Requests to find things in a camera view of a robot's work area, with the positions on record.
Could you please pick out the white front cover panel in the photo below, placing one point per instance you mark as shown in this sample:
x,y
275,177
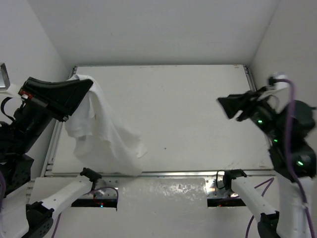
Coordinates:
x,y
156,208

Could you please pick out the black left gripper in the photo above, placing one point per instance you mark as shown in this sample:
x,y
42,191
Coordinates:
x,y
39,98

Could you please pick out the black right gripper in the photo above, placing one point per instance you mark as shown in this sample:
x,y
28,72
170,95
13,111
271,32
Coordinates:
x,y
231,102

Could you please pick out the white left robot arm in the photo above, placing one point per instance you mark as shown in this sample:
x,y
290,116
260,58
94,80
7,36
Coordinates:
x,y
22,215

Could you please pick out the white printed t-shirt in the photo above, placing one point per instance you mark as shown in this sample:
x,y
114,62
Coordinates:
x,y
102,140

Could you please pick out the aluminium table edge rail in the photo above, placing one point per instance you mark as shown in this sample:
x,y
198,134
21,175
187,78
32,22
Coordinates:
x,y
188,174

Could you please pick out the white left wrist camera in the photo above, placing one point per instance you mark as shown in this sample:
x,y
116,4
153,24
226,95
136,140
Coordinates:
x,y
8,89

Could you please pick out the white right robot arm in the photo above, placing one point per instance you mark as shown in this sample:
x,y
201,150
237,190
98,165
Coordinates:
x,y
293,160

